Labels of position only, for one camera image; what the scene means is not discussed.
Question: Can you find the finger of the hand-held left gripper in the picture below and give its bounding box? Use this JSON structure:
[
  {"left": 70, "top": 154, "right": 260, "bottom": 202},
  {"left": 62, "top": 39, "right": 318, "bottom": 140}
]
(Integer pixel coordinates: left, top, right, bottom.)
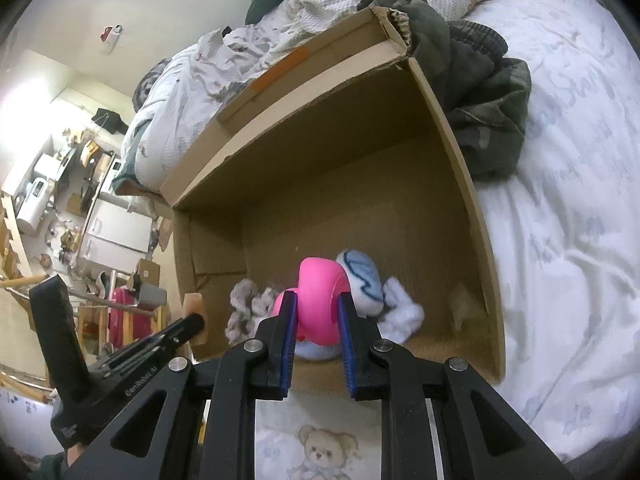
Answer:
[{"left": 97, "top": 312, "right": 207, "bottom": 373}]

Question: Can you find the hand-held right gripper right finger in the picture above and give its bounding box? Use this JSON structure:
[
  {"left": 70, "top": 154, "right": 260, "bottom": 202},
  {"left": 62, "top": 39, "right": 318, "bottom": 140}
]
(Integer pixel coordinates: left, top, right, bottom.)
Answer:
[{"left": 337, "top": 292, "right": 577, "bottom": 480}]

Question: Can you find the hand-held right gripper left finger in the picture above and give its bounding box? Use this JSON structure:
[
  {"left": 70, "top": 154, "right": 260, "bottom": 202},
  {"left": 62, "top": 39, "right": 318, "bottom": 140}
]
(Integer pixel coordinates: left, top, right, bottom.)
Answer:
[{"left": 62, "top": 290, "right": 301, "bottom": 480}]

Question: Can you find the pink ball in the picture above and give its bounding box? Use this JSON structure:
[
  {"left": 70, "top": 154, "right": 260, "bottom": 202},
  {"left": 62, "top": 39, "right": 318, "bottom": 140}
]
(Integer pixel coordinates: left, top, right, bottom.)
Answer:
[{"left": 272, "top": 256, "right": 353, "bottom": 347}]

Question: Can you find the grey plush toy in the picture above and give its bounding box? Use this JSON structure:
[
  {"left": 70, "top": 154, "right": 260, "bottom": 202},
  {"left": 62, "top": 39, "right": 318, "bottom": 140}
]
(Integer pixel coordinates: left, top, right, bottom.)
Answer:
[{"left": 224, "top": 279, "right": 282, "bottom": 347}]

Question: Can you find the white fluffy sock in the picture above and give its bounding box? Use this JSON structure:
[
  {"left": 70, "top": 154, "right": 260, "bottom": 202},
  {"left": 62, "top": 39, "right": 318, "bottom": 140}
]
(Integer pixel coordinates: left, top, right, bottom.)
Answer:
[{"left": 376, "top": 276, "right": 426, "bottom": 345}]

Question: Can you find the blue and white plush toy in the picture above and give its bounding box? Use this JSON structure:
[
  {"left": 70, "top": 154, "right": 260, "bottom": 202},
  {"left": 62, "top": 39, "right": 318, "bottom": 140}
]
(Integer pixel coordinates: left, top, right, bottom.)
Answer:
[{"left": 335, "top": 248, "right": 385, "bottom": 317}]

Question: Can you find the pale yellow fluffy sock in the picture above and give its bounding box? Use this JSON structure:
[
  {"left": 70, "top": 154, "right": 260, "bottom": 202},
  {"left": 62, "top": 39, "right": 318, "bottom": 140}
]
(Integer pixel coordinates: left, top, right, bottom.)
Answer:
[{"left": 449, "top": 284, "right": 473, "bottom": 333}]

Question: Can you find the brown cardboard box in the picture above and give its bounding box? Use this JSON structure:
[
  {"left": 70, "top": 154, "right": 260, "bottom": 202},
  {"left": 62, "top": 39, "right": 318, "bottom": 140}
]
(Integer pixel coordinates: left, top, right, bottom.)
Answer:
[{"left": 159, "top": 4, "right": 506, "bottom": 388}]

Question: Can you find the person's left hand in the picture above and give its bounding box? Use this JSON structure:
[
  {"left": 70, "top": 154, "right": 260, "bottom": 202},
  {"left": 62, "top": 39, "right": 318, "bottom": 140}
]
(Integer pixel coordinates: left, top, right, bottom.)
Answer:
[{"left": 65, "top": 439, "right": 92, "bottom": 468}]

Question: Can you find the pink suitcase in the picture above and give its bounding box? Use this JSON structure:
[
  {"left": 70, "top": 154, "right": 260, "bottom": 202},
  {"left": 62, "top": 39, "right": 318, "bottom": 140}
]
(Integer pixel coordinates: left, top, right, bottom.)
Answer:
[{"left": 106, "top": 286, "right": 153, "bottom": 348}]

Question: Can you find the small cardboard box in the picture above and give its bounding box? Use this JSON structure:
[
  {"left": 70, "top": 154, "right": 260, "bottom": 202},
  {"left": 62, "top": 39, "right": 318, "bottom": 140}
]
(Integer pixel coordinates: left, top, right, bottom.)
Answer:
[{"left": 131, "top": 258, "right": 162, "bottom": 291}]

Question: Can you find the white cabinet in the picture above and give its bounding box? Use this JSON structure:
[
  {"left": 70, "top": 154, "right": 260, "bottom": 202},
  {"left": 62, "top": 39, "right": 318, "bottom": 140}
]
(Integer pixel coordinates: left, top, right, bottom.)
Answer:
[{"left": 79, "top": 195, "right": 153, "bottom": 273}]

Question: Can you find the white kitchen appliance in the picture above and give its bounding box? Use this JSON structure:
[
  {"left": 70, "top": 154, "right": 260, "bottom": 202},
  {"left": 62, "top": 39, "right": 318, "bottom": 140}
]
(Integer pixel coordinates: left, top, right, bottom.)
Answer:
[{"left": 15, "top": 177, "right": 53, "bottom": 235}]

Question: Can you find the black hanging cloth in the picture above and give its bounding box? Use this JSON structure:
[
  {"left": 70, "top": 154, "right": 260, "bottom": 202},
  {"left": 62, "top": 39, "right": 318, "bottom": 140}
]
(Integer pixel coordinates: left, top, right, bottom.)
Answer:
[{"left": 92, "top": 107, "right": 128, "bottom": 135}]

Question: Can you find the grey patterned pillow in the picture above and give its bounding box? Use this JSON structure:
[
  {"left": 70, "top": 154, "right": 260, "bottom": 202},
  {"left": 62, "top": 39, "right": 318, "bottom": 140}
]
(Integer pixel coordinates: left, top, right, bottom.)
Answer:
[{"left": 132, "top": 57, "right": 173, "bottom": 111}]

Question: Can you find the dark green jacket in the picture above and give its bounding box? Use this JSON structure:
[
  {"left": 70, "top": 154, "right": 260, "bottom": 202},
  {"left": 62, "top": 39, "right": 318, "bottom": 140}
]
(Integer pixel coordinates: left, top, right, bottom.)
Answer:
[{"left": 357, "top": 0, "right": 532, "bottom": 182}]

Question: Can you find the floral print quilt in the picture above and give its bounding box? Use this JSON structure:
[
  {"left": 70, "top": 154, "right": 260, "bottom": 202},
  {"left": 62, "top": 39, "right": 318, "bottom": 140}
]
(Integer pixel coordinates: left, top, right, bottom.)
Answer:
[{"left": 112, "top": 0, "right": 511, "bottom": 196}]

